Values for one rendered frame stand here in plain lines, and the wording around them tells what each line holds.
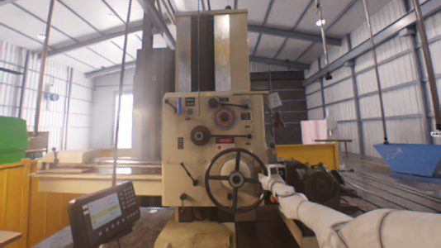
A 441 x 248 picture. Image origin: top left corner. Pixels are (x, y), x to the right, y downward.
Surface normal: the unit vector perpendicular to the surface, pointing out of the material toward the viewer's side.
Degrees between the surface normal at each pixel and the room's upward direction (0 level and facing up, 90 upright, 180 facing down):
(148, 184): 90
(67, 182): 90
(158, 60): 90
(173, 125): 90
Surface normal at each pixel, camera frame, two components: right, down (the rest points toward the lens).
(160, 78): -0.04, -0.11
